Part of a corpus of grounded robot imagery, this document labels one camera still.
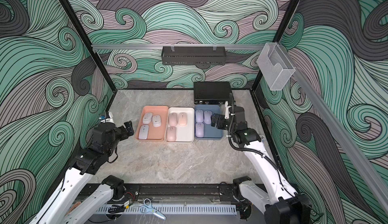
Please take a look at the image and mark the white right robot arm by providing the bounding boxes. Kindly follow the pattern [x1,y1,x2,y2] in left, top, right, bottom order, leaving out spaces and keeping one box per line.
[211,106,312,224]

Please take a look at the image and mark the white mouse with logo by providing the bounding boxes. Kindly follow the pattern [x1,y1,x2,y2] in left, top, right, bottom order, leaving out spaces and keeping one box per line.
[142,112,153,125]

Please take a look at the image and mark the purple mouse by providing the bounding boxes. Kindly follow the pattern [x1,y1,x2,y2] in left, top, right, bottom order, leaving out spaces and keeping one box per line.
[195,109,205,124]
[195,123,205,138]
[204,110,213,125]

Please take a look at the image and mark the pale blue white mouse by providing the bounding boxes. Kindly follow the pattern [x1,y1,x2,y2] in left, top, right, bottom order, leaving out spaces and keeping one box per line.
[138,125,149,140]

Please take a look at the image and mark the aluminium wall rail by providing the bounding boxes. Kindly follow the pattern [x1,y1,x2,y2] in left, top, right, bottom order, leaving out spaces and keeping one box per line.
[92,43,265,51]

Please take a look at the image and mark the black ribbed briefcase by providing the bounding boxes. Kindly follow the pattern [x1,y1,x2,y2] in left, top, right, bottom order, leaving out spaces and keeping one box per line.
[194,82,232,105]

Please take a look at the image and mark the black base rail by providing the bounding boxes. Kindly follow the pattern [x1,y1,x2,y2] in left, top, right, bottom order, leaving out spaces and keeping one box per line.
[78,183,267,203]

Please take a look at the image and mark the orange cable coil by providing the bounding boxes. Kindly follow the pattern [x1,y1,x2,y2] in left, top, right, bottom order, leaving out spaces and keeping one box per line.
[68,201,82,214]

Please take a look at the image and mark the cream storage tray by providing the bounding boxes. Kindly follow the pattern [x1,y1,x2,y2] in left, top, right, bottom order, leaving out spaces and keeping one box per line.
[164,107,195,143]

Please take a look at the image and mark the white slotted cable duct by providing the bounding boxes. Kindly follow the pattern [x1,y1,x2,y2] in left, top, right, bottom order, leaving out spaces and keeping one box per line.
[95,204,237,216]

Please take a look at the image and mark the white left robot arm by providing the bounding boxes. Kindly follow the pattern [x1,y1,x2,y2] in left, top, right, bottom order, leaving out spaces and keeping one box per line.
[31,121,134,224]

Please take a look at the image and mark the pink mouse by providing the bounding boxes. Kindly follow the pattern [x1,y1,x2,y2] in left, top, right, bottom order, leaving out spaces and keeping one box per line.
[166,126,176,142]
[168,113,178,127]

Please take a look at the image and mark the peach mouse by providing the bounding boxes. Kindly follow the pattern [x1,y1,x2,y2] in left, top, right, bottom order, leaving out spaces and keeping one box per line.
[178,112,188,126]

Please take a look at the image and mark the pink storage tray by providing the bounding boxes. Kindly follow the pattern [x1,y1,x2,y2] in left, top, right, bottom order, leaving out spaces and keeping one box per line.
[135,105,169,141]

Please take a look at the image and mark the blue storage tray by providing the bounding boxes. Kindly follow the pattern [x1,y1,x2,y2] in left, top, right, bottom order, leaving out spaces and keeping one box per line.
[195,105,223,140]

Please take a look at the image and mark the black wall shelf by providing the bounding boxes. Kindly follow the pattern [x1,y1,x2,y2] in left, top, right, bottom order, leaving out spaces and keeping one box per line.
[161,47,227,66]

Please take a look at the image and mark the blue handled scissors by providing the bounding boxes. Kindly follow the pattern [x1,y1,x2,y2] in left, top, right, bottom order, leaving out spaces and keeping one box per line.
[139,198,166,220]

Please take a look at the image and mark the clear plastic wall holder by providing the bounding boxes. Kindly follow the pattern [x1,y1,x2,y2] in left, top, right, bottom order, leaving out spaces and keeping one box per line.
[257,42,296,91]

